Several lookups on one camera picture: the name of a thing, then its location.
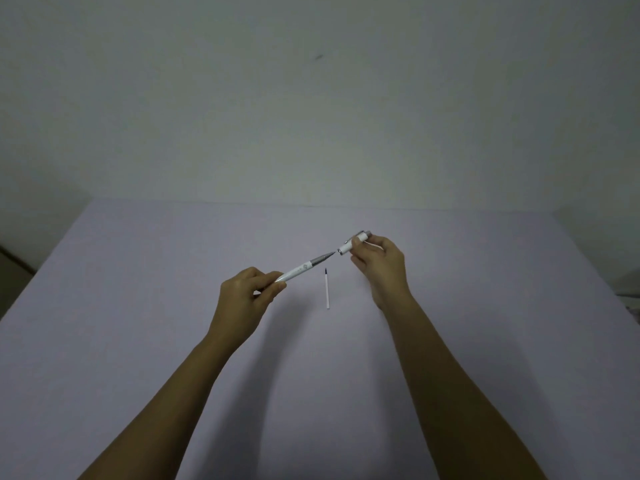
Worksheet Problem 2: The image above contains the white pen cap silver ring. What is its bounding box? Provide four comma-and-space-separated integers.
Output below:
337, 230, 385, 256

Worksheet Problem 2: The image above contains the person's right forearm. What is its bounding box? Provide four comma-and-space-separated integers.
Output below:
381, 294, 548, 480

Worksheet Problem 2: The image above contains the person's right hand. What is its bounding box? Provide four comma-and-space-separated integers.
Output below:
348, 235, 414, 312

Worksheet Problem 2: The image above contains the person's left hand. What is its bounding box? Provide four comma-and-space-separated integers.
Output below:
207, 267, 289, 353

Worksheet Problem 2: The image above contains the white pen barrel grey tip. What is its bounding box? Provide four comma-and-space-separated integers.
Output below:
274, 251, 337, 284

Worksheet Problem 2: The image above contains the person's left forearm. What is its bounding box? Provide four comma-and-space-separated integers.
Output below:
76, 333, 237, 480

